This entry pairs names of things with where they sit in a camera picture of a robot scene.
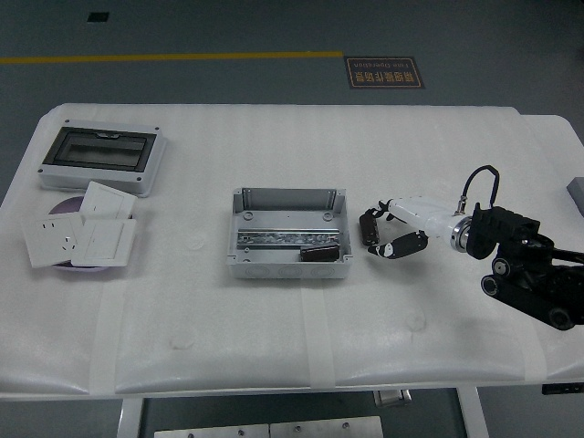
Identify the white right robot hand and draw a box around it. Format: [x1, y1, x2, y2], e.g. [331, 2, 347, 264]
[359, 195, 458, 260]

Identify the black cylindrical battery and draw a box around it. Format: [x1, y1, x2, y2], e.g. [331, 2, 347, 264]
[298, 245, 341, 264]
[359, 212, 381, 247]

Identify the open grey junction box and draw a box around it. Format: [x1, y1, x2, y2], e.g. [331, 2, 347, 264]
[226, 185, 355, 281]

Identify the grey box with clear cover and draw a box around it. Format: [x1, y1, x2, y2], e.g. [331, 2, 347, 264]
[36, 119, 170, 199]

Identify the black floor sign orange text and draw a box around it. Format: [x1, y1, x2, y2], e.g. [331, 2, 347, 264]
[343, 57, 426, 91]

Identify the grey block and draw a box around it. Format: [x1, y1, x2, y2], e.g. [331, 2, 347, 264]
[567, 176, 584, 209]

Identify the white tape strip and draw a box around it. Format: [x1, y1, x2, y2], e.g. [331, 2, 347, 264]
[300, 289, 338, 390]
[88, 283, 128, 396]

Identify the white foam table mat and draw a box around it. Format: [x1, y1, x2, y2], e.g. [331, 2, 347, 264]
[0, 102, 584, 396]

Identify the white table leg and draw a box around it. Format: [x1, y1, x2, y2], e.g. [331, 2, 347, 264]
[117, 396, 147, 438]
[454, 387, 490, 438]

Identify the black table control panel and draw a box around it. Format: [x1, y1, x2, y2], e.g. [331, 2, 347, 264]
[541, 383, 584, 396]

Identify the purple round plate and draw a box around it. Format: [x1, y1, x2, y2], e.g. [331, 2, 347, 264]
[47, 195, 136, 276]

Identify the metal DIN rail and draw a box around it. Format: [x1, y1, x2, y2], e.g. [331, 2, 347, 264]
[235, 226, 339, 250]

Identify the metal table bracket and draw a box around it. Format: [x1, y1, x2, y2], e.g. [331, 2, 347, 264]
[373, 387, 412, 408]

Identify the grey metal base plate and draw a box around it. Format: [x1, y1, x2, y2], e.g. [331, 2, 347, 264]
[269, 416, 385, 438]
[153, 422, 271, 438]

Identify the white wall switch panel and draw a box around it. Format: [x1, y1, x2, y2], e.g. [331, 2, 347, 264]
[80, 181, 139, 221]
[70, 218, 138, 267]

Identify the white wall socket panel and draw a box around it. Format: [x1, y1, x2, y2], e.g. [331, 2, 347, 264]
[22, 214, 87, 268]

